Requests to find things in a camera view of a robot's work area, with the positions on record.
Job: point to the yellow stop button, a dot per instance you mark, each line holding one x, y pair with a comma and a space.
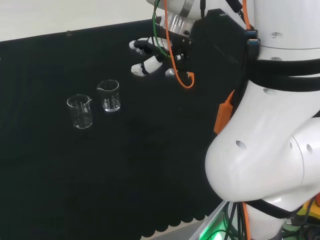
303, 211

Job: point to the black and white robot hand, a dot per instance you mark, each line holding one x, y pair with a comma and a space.
152, 63

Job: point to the clear glass beaker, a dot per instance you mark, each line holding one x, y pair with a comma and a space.
80, 115
110, 100

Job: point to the small clear cloth clip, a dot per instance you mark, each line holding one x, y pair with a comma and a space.
68, 33

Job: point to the black bench cloth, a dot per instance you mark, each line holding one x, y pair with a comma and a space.
125, 162

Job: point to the orange connector block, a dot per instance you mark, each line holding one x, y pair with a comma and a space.
223, 115

